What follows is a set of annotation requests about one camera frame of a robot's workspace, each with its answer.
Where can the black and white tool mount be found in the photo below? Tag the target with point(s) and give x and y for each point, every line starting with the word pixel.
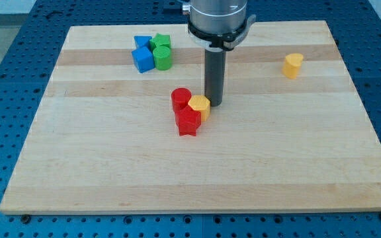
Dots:
pixel 221 42

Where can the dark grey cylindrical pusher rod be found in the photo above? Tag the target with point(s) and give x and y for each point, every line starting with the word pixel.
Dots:
pixel 214 72

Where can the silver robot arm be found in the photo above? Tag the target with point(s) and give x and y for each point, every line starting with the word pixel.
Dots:
pixel 218 26

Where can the yellow hexagon block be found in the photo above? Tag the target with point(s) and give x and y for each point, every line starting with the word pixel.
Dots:
pixel 201 104

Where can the yellow heart block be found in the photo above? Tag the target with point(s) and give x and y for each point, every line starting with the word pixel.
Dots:
pixel 292 65

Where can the red cylinder block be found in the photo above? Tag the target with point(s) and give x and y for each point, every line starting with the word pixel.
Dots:
pixel 180 98

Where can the green cylinder block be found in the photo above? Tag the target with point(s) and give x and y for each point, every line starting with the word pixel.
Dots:
pixel 162 58

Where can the green star block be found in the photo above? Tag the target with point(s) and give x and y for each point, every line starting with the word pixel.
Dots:
pixel 160 40

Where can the red star block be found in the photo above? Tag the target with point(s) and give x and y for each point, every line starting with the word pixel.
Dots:
pixel 188 121

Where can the blue cube block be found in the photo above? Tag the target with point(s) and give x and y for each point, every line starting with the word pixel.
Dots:
pixel 143 59

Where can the blue triangle block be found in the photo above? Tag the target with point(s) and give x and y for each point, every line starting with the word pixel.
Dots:
pixel 142 42

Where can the wooden board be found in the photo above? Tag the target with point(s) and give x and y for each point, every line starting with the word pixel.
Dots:
pixel 104 138

